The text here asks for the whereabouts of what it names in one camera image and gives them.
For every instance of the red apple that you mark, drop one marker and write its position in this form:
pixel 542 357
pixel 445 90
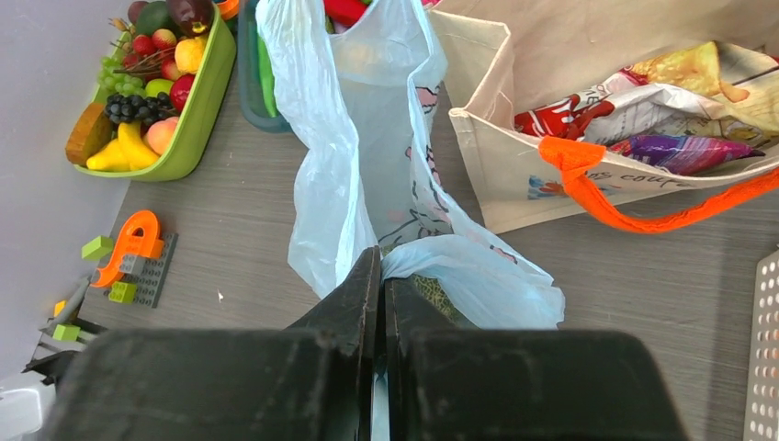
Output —
pixel 180 91

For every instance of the white plastic basket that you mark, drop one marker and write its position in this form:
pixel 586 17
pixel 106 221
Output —
pixel 761 409

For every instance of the green apple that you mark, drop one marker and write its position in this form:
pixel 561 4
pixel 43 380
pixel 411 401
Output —
pixel 156 86

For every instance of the purple snack bag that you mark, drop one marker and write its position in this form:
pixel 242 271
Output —
pixel 683 155

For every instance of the orange toy piece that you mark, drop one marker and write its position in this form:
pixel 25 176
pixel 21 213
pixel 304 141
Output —
pixel 141 235

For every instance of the yellow banana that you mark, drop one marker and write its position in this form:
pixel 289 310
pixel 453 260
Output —
pixel 133 147

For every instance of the green grapes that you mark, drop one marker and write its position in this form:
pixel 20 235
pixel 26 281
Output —
pixel 114 79

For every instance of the grey lego baseplate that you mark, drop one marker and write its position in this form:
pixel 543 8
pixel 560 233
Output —
pixel 149 275

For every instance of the green fruit tray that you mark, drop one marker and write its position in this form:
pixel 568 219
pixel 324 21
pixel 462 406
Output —
pixel 93 146

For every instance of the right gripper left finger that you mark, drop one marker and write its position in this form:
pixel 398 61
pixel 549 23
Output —
pixel 310 381

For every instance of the green cantaloupe melon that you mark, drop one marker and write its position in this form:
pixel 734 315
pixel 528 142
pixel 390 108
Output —
pixel 438 298

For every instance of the peach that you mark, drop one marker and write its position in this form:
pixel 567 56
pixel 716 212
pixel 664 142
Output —
pixel 159 136

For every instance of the red pepper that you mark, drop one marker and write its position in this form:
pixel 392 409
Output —
pixel 345 12

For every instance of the black grapes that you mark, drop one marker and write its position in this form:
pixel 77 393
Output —
pixel 135 108

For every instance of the avocado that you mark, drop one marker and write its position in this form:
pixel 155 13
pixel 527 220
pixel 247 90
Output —
pixel 152 17

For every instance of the green cucumber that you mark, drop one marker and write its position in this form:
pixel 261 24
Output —
pixel 266 78

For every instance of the teal vegetable tray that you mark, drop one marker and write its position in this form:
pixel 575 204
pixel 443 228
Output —
pixel 251 94

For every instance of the light blue plastic bag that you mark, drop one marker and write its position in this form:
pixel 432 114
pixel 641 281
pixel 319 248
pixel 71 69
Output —
pixel 363 103

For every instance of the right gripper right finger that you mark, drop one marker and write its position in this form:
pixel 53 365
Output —
pixel 452 383

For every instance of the red white chips bag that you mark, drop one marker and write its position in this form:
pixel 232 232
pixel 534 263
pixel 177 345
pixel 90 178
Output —
pixel 714 89

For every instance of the beige canvas tote bag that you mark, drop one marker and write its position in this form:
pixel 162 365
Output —
pixel 508 57

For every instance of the dark purple fruit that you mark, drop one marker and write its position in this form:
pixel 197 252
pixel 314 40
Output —
pixel 193 17

